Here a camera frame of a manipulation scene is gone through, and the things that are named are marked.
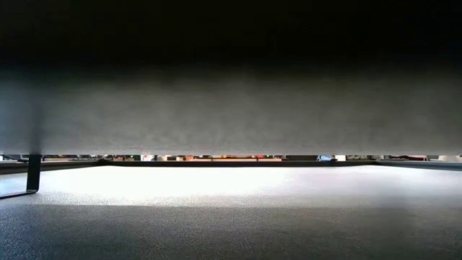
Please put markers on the grey shelf board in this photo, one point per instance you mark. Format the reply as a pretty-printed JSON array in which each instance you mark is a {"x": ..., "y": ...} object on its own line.
[{"x": 231, "y": 115}]

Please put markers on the blue white background object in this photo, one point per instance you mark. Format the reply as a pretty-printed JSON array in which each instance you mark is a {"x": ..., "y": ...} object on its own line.
[{"x": 325, "y": 158}]

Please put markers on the black metal shelf leg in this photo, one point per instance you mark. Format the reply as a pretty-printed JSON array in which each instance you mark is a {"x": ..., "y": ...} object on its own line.
[{"x": 33, "y": 173}]

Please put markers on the black table edge rail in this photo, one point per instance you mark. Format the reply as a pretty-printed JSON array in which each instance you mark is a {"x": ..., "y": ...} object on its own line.
[{"x": 180, "y": 163}]

